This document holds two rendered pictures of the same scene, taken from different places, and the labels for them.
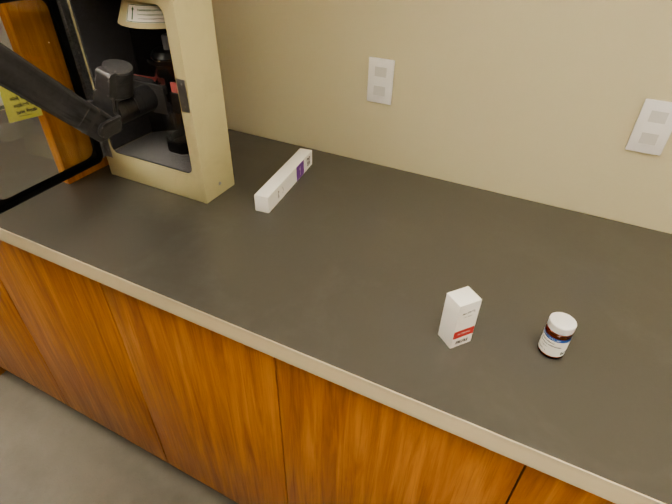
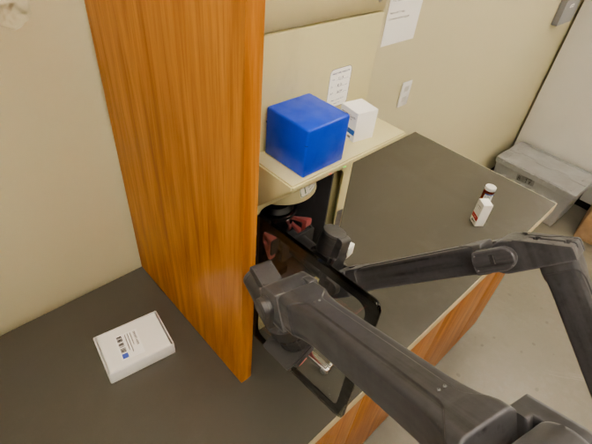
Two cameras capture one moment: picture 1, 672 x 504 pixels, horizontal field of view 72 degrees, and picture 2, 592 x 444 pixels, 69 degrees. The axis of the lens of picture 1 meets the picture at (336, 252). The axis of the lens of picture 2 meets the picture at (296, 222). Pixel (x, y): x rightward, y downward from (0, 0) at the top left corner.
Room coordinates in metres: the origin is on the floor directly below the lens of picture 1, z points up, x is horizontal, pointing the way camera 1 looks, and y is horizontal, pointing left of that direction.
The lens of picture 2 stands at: (0.83, 1.19, 1.92)
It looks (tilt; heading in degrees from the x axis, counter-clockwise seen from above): 41 degrees down; 287
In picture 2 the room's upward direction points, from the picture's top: 7 degrees clockwise
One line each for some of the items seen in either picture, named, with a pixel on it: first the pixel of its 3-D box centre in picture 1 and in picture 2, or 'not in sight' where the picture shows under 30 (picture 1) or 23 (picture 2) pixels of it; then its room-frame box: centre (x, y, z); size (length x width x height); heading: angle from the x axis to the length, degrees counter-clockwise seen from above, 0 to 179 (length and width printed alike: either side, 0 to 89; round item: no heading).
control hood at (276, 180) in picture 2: not in sight; (329, 165); (0.98, 0.48, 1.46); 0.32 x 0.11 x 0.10; 64
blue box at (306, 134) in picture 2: not in sight; (306, 134); (1.02, 0.56, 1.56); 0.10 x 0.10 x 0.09; 64
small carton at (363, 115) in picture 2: not in sight; (357, 120); (0.96, 0.43, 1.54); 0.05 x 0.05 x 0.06; 54
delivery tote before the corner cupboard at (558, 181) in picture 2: not in sight; (536, 183); (-0.08, -2.01, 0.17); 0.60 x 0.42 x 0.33; 152
